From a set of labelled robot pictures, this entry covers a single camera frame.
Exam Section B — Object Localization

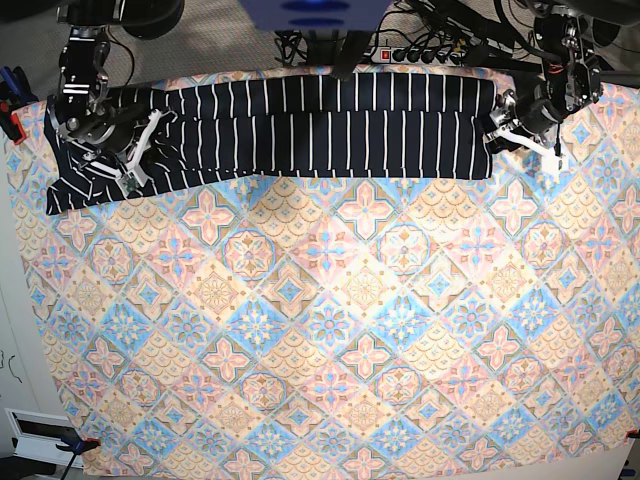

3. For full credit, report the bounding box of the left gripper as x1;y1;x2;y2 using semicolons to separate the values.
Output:
483;89;568;181

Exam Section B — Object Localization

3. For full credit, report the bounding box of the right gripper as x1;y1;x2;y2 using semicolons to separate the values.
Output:
64;107;170;198

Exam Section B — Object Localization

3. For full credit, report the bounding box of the navy white striped T-shirt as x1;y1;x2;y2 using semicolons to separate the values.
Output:
43;72;497;217

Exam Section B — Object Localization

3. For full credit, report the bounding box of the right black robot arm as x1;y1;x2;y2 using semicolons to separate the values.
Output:
48;1;184;197

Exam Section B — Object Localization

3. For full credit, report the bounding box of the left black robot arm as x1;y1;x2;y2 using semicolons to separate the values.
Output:
483;1;602;182

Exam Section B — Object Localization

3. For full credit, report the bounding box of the blue orange clamp upper left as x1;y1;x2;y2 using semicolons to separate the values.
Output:
1;66;39;145

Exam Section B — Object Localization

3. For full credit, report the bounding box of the blue orange clamp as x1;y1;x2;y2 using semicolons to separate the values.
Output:
56;436;101;468
1;66;39;145

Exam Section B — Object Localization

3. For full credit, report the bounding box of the black round stool base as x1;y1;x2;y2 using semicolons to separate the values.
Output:
120;0;185;40

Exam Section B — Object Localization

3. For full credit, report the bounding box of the white power strip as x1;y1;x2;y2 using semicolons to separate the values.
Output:
365;46;464;67

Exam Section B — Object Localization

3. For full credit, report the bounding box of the patterned floral tablecloth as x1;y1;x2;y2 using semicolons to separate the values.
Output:
1;86;639;479

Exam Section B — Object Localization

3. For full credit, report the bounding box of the blue orange clamp lower left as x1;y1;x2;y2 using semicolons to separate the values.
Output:
56;436;101;468

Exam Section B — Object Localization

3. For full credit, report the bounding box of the orange clamp lower right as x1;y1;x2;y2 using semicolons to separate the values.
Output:
625;429;640;441

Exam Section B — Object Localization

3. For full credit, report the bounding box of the black mounting post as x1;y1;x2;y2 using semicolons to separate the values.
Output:
331;30;373;81

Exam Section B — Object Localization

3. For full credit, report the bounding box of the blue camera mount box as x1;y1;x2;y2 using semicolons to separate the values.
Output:
240;0;391;31

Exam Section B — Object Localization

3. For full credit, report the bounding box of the white wall vent box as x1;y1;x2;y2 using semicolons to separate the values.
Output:
4;408;77;466

